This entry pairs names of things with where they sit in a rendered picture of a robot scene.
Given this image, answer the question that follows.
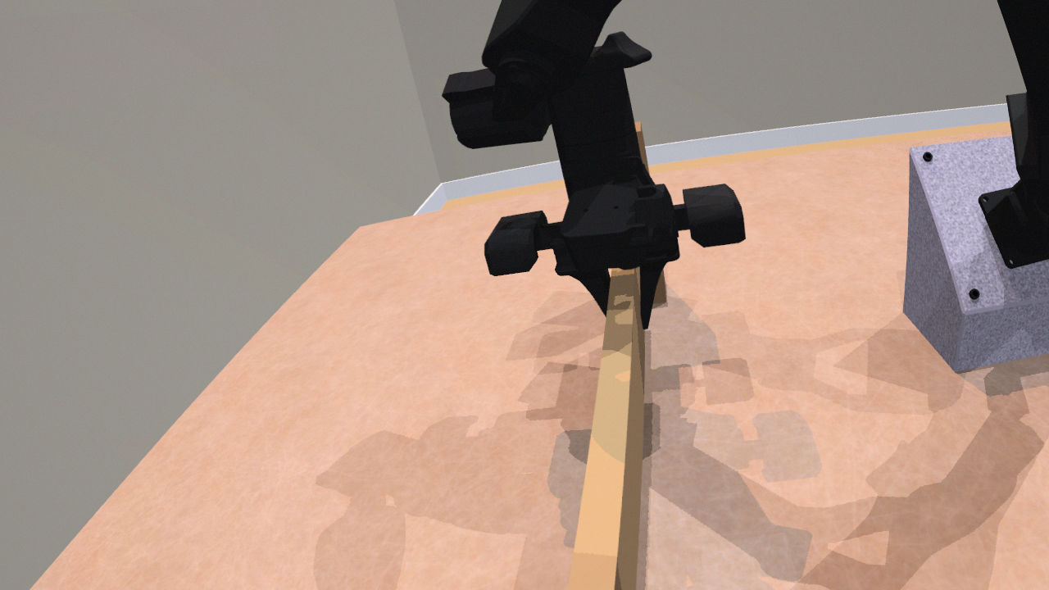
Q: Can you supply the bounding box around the dark brown wooden post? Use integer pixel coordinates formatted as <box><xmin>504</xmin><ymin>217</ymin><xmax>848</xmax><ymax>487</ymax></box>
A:
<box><xmin>634</xmin><ymin>122</ymin><xmax>666</xmax><ymax>304</ymax></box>

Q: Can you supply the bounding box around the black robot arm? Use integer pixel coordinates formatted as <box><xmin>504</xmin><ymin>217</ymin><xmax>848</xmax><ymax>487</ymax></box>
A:
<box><xmin>442</xmin><ymin>0</ymin><xmax>1049</xmax><ymax>272</ymax></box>

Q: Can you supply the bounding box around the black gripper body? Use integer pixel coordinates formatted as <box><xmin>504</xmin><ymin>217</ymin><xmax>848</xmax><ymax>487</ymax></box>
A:
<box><xmin>484</xmin><ymin>128</ymin><xmax>746</xmax><ymax>276</ymax></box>

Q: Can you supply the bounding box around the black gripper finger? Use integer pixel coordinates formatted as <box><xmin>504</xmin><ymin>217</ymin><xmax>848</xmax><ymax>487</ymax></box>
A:
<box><xmin>555</xmin><ymin>264</ymin><xmax>611</xmax><ymax>317</ymax></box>
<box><xmin>640</xmin><ymin>238</ymin><xmax>680</xmax><ymax>329</ymax></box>

